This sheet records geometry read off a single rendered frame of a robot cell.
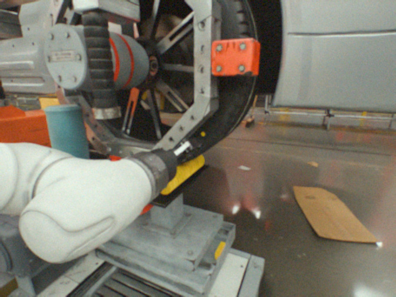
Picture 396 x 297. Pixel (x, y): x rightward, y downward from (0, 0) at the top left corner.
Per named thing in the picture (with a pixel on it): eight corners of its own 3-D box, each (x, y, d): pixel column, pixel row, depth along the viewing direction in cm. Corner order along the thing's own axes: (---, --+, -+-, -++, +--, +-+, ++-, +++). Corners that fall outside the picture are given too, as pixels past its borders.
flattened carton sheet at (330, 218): (332, 191, 165) (332, 187, 164) (380, 244, 113) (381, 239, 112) (290, 189, 169) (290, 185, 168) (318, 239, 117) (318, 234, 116)
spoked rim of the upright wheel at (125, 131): (273, 58, 71) (167, -43, 75) (258, 49, 51) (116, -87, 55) (184, 155, 96) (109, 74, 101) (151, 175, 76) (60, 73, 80)
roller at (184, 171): (207, 165, 88) (207, 151, 86) (166, 200, 62) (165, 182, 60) (194, 162, 90) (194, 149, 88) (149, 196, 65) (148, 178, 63)
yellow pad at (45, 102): (89, 108, 103) (88, 96, 102) (61, 111, 91) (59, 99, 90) (69, 106, 109) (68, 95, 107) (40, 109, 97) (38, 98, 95)
